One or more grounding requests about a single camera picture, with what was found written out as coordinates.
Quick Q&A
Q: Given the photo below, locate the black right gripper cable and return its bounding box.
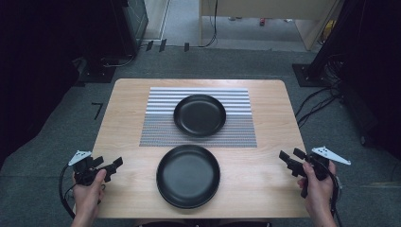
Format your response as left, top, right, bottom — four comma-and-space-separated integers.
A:
325, 164, 344, 227

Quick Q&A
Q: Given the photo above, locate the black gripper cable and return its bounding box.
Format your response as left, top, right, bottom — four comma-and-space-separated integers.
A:
325, 164, 344, 227
58, 163, 80, 220

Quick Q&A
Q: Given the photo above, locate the person's right hand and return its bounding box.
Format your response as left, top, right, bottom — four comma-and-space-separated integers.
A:
297, 160, 338, 216

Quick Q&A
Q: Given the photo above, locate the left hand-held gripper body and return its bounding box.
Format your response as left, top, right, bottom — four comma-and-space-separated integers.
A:
67, 149, 102, 186

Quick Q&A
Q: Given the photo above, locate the black stand base plate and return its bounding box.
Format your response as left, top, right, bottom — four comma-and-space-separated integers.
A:
291, 62, 330, 88

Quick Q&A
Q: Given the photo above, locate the black stand foot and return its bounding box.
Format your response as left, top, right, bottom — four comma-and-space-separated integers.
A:
73, 56, 118, 88

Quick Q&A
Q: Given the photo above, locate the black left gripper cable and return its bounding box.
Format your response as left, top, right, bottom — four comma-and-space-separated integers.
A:
58, 163, 80, 220

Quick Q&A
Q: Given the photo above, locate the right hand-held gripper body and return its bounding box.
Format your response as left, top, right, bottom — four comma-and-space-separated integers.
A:
304, 146, 352, 182

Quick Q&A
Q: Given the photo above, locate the black floor cables bundle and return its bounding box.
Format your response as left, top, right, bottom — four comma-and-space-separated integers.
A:
294, 53, 345, 129

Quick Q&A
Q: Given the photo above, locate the dark equipment cabinet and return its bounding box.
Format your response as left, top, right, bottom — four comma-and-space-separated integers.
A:
111, 0, 149, 59

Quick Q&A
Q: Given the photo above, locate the light wooden cabinet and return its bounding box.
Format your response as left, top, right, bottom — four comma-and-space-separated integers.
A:
198, 0, 345, 52

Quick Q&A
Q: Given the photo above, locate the striped grey woven placemat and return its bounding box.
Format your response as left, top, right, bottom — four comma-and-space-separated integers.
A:
139, 86, 258, 148

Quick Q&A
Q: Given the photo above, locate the person's left hand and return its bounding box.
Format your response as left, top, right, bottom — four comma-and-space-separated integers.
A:
72, 168, 108, 219

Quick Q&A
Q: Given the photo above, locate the yellow object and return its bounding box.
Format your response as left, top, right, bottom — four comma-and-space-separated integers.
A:
320, 19, 337, 44

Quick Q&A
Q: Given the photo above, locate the black round plate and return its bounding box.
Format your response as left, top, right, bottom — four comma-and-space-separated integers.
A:
172, 94, 227, 138
156, 144, 221, 210

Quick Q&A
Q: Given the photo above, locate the black hanging cable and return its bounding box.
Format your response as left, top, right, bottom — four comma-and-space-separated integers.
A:
201, 0, 219, 49

